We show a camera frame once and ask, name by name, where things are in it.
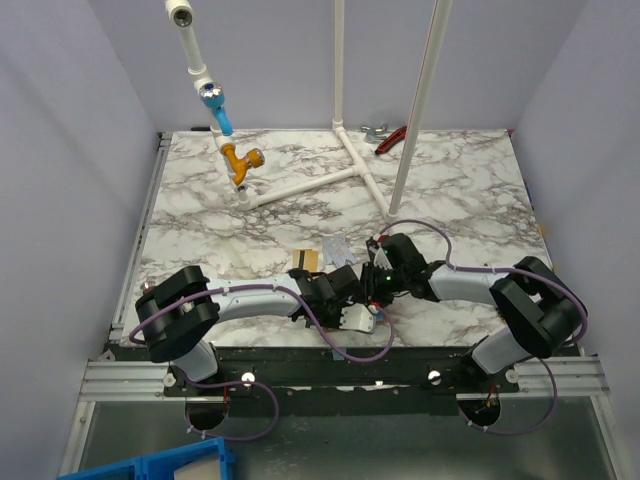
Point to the gold credit card stack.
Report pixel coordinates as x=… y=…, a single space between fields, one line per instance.
x=305 y=259

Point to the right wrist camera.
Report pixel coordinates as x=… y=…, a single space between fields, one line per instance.
x=381 y=259

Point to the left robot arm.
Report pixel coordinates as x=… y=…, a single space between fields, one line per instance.
x=176 y=315

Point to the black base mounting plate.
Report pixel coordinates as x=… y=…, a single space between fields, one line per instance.
x=314 y=381

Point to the silver VIP card stack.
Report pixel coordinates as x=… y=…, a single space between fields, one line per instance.
x=336 y=252

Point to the blue valve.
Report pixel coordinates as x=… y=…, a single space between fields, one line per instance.
x=212 y=96

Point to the black VIP card stack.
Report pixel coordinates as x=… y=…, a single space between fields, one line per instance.
x=372 y=247

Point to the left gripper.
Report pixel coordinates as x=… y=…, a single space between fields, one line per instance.
x=336 y=322

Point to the orange valve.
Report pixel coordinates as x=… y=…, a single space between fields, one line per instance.
x=241 y=165

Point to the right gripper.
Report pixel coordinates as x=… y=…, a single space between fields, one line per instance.
x=373 y=279

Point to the blue plastic bin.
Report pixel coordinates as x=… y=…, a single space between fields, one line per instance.
x=164 y=464

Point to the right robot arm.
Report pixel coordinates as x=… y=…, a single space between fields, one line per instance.
x=540 y=311

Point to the white PVC pipe frame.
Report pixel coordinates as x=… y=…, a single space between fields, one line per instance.
x=181 y=14

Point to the metal clamp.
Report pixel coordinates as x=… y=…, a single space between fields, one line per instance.
x=375 y=131

